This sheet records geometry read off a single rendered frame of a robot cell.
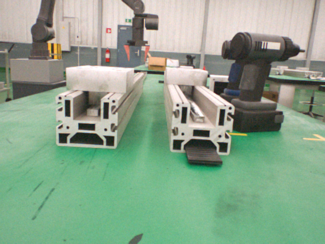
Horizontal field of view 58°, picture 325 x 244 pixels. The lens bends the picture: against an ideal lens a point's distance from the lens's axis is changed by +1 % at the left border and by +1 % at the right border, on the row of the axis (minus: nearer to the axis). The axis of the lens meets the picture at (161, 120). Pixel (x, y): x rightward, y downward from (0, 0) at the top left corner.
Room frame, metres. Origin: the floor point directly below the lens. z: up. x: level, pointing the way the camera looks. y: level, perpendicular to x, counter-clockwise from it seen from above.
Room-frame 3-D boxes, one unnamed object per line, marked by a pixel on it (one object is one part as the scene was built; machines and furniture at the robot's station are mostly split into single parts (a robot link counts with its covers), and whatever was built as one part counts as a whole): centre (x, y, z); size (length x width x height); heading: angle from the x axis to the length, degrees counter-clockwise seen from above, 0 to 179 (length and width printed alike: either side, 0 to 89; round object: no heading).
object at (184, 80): (0.87, -0.06, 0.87); 0.16 x 0.11 x 0.07; 1
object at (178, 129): (0.87, -0.06, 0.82); 0.80 x 0.10 x 0.09; 1
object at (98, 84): (0.62, 0.12, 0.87); 0.16 x 0.11 x 0.07; 1
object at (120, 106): (0.87, 0.13, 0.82); 0.80 x 0.10 x 0.09; 1
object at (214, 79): (1.18, -0.22, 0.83); 0.11 x 0.10 x 0.10; 83
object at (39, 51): (1.49, 0.62, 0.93); 0.12 x 0.09 x 0.08; 8
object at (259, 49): (0.70, -0.25, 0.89); 0.20 x 0.08 x 0.22; 113
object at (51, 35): (1.49, 0.60, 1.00); 0.09 x 0.05 x 0.10; 88
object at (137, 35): (1.47, 0.14, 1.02); 0.10 x 0.07 x 0.07; 92
